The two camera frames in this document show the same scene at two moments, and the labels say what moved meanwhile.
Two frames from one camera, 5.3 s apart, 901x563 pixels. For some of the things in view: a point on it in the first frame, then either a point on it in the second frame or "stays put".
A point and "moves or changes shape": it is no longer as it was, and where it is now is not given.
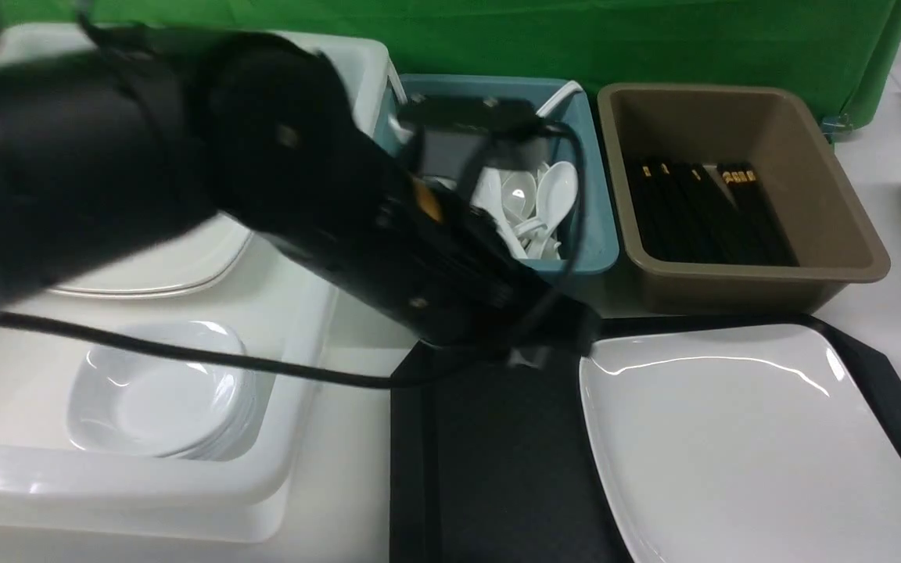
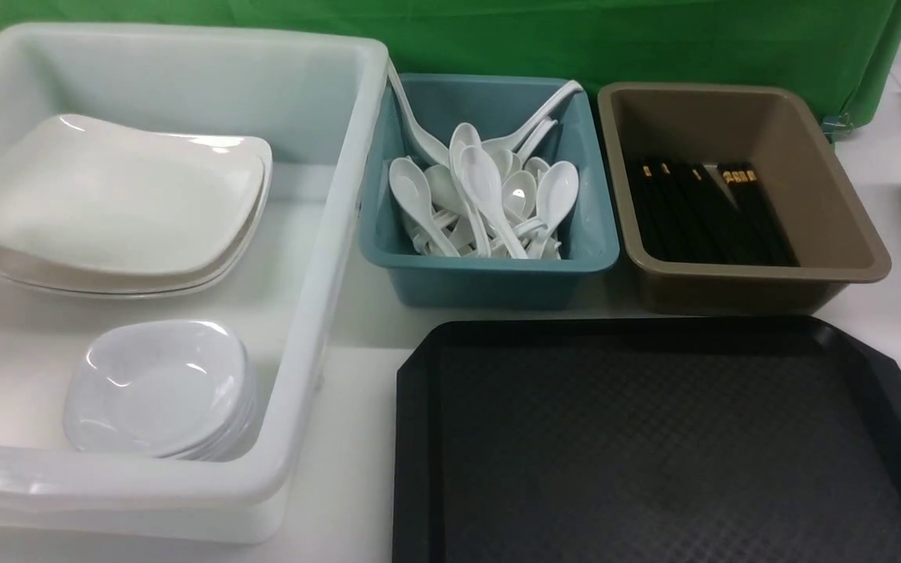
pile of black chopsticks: [700, 213] stays put
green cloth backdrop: [841, 57] stays put
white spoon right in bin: [556, 195] stays put
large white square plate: [748, 443] moves or changes shape
